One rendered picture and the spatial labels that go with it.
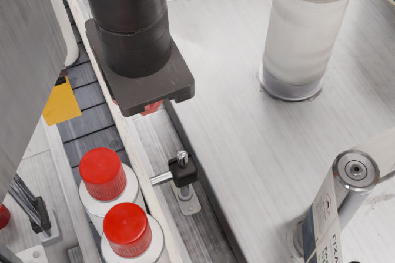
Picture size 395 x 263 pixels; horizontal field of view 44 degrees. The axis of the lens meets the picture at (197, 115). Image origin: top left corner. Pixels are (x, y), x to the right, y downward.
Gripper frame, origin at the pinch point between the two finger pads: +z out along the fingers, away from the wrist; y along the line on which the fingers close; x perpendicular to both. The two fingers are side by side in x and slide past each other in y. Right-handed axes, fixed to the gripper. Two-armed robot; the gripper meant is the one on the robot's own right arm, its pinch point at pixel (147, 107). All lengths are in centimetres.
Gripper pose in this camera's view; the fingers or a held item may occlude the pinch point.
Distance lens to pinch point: 49.6
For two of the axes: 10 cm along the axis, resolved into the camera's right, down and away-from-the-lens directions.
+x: -9.1, 3.5, -2.0
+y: -4.1, -7.8, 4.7
